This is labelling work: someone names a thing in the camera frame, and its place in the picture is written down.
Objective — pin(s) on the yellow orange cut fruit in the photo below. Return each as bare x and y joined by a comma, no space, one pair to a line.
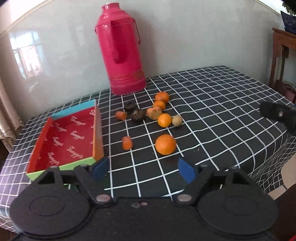
154,112

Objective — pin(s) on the brown wooden side stand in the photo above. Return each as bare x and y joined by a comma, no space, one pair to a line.
283,42

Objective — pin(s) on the beige curtain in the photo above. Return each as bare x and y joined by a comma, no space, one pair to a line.
11,123

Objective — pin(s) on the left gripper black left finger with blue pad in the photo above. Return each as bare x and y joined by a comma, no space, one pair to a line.
89,177

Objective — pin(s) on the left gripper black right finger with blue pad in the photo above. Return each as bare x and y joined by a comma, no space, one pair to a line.
196,178

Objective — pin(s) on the carrot piece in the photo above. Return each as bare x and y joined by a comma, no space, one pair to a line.
127,143
121,115

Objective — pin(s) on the pink thermos flask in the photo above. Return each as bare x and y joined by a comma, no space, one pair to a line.
119,39

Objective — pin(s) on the black white checked tablecloth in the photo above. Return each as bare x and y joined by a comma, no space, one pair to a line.
222,127

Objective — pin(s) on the blue plant pot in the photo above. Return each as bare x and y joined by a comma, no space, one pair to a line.
288,19

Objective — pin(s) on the dark mangosteen back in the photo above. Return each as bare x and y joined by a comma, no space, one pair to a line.
129,107

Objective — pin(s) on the large orange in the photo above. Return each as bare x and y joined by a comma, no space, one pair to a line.
165,144

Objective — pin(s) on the dark mangosteen front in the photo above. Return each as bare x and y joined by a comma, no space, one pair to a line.
138,115

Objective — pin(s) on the orange middle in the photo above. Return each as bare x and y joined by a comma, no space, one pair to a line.
164,120

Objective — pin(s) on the yellow green small fruit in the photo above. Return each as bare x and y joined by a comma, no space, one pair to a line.
177,120

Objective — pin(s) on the orange far top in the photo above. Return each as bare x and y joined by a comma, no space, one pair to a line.
162,96

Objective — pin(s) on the colourful red cardboard tray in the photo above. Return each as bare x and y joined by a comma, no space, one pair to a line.
70,138

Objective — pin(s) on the dark mangosteen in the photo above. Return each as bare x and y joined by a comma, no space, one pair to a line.
129,107
138,115

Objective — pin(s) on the small orange upper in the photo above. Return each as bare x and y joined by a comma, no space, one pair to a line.
160,104

